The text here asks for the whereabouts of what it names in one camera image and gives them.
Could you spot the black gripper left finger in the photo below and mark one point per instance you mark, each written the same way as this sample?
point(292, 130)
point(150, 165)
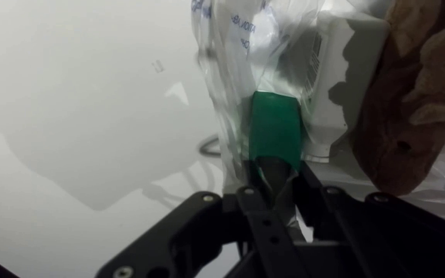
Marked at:
point(192, 235)

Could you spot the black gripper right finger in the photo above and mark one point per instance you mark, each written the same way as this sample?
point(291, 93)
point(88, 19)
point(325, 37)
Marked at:
point(388, 236)

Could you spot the green toy carton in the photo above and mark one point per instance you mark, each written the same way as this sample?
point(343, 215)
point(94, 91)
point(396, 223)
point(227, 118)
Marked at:
point(275, 128)

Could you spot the brown plush toy dog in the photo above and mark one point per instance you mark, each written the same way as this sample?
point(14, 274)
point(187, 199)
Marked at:
point(402, 124)

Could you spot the clear plastic bag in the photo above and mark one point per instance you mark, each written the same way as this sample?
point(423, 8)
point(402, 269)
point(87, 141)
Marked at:
point(325, 54)

